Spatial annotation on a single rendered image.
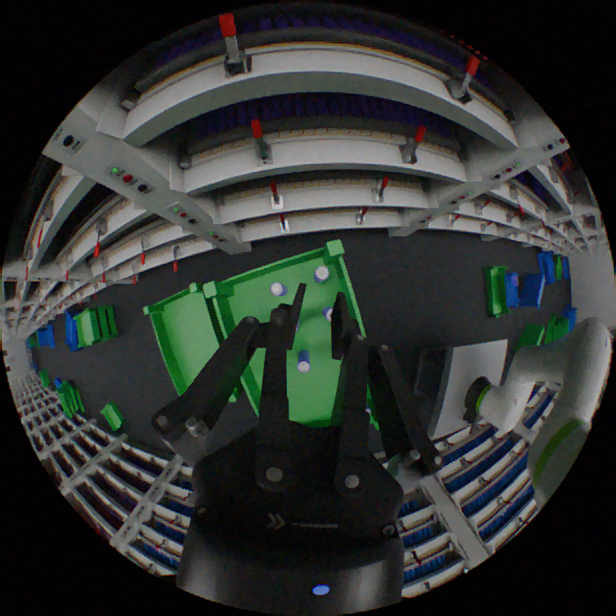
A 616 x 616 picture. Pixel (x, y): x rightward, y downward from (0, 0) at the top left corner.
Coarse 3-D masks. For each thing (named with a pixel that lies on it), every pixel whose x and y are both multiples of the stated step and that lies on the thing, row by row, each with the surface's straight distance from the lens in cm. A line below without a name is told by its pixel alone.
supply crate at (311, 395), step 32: (320, 256) 33; (224, 288) 31; (256, 288) 34; (288, 288) 33; (320, 288) 33; (224, 320) 32; (320, 320) 33; (256, 352) 35; (288, 352) 34; (320, 352) 34; (256, 384) 37; (288, 384) 37; (320, 384) 37; (320, 416) 40
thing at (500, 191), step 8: (504, 184) 73; (488, 192) 66; (496, 192) 66; (504, 192) 71; (544, 192) 118; (504, 200) 76; (512, 200) 76; (520, 200) 83; (528, 200) 92; (528, 208) 90; (552, 208) 116; (536, 216) 104; (544, 216) 113; (552, 216) 116
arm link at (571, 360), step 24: (576, 336) 44; (600, 336) 43; (528, 360) 68; (552, 360) 53; (576, 360) 42; (600, 360) 42; (528, 384) 76; (576, 384) 41; (600, 384) 44; (576, 408) 40
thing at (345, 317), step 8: (336, 296) 20; (344, 296) 19; (336, 304) 19; (344, 304) 18; (336, 312) 18; (344, 312) 16; (336, 320) 17; (344, 320) 15; (336, 328) 17; (344, 328) 14; (336, 336) 16; (344, 336) 15; (336, 344) 15; (344, 344) 15; (336, 352) 15
